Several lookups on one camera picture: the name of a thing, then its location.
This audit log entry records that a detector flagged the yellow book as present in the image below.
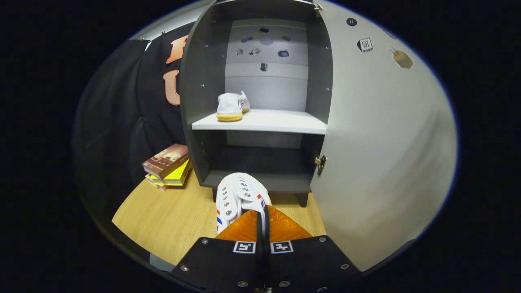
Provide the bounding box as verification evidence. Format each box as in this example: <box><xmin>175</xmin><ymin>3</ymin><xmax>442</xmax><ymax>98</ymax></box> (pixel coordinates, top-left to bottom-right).
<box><xmin>147</xmin><ymin>159</ymin><xmax>193</xmax><ymax>187</ymax></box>

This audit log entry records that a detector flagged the brown book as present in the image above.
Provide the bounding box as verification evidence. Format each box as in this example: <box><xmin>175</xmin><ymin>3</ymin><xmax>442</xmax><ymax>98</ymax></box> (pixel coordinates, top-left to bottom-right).
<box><xmin>142</xmin><ymin>143</ymin><xmax>190</xmax><ymax>179</ymax></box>

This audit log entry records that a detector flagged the grey shoe cabinet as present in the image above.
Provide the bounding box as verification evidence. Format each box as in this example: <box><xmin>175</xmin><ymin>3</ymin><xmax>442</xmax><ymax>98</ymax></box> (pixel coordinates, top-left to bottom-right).
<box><xmin>179</xmin><ymin>0</ymin><xmax>334</xmax><ymax>208</ymax></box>

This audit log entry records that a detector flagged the beige shoe cabinet door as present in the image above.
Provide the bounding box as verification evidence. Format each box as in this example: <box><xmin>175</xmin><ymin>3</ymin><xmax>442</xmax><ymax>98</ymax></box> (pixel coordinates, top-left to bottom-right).
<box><xmin>309</xmin><ymin>0</ymin><xmax>458</xmax><ymax>272</ymax></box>

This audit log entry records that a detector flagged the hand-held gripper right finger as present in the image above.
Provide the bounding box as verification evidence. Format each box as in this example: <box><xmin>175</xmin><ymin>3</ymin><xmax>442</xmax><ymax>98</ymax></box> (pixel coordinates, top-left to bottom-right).
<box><xmin>265</xmin><ymin>205</ymin><xmax>362</xmax><ymax>293</ymax></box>

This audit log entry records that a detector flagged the black backdrop cloth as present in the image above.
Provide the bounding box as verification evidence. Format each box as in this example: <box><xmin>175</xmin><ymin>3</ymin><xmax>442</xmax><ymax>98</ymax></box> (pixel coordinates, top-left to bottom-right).
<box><xmin>71</xmin><ymin>22</ymin><xmax>200</xmax><ymax>216</ymax></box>

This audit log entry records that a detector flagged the white shoe with yellow sole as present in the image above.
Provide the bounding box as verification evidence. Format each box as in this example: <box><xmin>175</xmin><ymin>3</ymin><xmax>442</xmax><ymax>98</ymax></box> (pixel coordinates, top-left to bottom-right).
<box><xmin>216</xmin><ymin>91</ymin><xmax>250</xmax><ymax>122</ymax></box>

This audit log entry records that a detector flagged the white shoe with striped side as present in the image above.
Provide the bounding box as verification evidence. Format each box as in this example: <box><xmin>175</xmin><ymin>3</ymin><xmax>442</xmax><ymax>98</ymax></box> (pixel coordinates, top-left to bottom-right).
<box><xmin>216</xmin><ymin>172</ymin><xmax>272</xmax><ymax>236</ymax></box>

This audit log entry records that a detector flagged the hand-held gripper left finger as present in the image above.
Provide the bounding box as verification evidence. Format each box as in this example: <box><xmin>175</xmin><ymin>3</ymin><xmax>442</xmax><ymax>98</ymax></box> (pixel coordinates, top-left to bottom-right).
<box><xmin>170</xmin><ymin>206</ymin><xmax>263</xmax><ymax>293</ymax></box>

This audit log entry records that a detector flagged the thin book with pale pages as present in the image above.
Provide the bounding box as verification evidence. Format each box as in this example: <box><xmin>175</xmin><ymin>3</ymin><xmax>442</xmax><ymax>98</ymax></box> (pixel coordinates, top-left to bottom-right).
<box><xmin>145</xmin><ymin>175</ymin><xmax>171</xmax><ymax>192</ymax></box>

